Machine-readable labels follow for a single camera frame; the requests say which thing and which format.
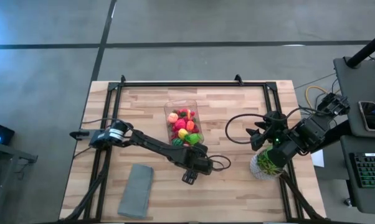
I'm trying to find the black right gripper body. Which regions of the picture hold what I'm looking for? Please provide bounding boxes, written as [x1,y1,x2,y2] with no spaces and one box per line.
[260,111,296,149]

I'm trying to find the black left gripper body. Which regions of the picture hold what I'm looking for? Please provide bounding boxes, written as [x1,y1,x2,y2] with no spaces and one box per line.
[174,147,214,175]

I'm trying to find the bright green lime toy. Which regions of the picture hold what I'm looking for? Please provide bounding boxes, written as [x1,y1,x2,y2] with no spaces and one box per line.
[184,133,202,146]

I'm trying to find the clear plastic tupperware container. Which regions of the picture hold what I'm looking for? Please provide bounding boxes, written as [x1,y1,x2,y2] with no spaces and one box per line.
[163,99,206,147]

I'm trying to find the green succulent in white pot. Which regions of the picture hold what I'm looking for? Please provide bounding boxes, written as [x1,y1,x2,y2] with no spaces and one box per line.
[249,146,288,180]

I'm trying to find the white paper sheet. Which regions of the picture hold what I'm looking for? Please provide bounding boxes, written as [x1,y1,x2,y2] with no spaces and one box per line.
[310,149,326,168]

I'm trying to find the grey folded cloth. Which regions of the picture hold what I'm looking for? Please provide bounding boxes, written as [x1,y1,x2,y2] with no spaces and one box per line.
[117,163,155,220]

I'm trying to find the black metal beam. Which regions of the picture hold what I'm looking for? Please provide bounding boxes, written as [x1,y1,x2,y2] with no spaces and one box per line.
[326,121,352,147]

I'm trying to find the black smartphone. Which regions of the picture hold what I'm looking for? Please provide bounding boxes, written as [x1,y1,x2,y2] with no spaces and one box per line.
[358,100,375,133]

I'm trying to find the backlit computer keyboard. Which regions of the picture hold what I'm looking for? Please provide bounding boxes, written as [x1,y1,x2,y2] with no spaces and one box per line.
[350,152,375,189]

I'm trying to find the dark grey keyboard desk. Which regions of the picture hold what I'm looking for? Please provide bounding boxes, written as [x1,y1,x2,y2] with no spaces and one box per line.
[339,135,375,216]

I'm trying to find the black metal pole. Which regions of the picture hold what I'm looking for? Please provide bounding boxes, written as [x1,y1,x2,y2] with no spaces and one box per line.
[346,29,375,68]

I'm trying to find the dark metal stand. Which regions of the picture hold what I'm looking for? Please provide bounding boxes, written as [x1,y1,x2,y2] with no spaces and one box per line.
[0,139,39,224]

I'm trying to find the black computer with blue light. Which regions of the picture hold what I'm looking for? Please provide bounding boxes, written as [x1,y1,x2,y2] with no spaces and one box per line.
[0,119,16,146]

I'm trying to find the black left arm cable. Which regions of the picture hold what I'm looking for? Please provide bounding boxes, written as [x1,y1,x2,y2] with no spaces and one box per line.
[206,154,232,172]

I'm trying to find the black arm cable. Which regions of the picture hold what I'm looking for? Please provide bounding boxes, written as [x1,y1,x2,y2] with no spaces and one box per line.
[206,154,232,172]
[224,106,321,146]

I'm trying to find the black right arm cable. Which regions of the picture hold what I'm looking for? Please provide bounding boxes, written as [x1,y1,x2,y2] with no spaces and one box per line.
[224,106,321,146]

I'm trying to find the yellow floor cable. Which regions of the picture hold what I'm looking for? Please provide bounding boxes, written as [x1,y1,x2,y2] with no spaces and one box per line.
[305,85,329,108]

